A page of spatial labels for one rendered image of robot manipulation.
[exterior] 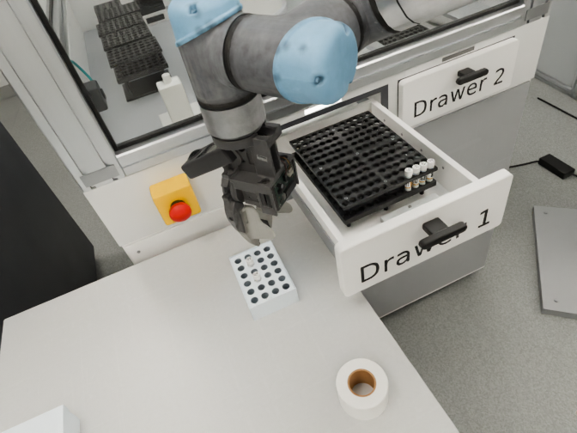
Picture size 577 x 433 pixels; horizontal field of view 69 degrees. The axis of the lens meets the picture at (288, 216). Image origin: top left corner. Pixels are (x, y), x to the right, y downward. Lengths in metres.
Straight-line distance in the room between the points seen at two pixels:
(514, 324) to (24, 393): 1.40
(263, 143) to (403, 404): 0.40
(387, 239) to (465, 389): 0.96
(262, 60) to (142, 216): 0.52
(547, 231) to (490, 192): 1.22
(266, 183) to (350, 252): 0.15
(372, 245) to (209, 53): 0.33
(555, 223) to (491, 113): 0.86
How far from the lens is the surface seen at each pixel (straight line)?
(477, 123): 1.16
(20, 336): 0.94
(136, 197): 0.84
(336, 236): 0.64
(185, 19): 0.46
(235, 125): 0.50
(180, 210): 0.78
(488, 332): 1.62
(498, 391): 1.53
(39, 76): 0.73
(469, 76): 0.98
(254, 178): 0.55
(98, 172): 0.80
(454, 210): 0.66
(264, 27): 0.42
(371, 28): 0.49
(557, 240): 1.88
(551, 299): 1.71
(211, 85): 0.48
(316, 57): 0.38
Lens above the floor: 1.37
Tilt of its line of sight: 44 degrees down
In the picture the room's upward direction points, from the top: 13 degrees counter-clockwise
